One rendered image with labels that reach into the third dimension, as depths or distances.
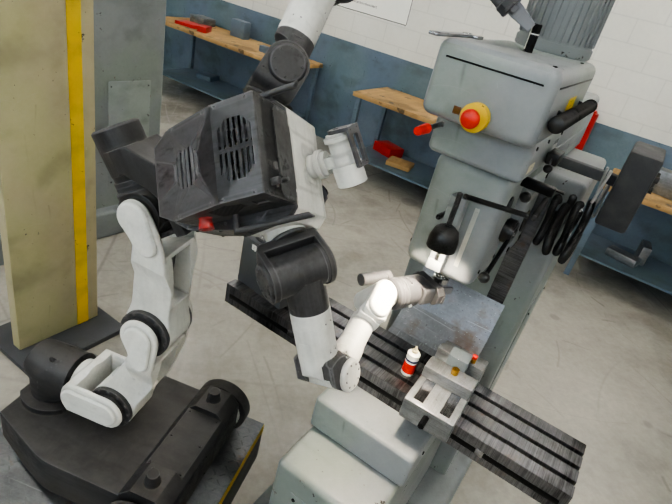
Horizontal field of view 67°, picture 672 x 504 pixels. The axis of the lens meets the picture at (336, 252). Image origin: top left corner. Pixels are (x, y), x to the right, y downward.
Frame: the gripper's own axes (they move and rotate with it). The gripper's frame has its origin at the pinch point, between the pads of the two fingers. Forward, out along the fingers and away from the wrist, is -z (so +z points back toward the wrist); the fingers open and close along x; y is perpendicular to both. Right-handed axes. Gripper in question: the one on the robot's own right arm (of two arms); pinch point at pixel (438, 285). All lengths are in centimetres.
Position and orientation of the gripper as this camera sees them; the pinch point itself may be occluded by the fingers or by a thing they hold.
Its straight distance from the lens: 152.7
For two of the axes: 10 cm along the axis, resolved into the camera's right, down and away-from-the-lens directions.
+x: -5.1, -5.2, 6.9
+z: -8.3, 0.9, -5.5
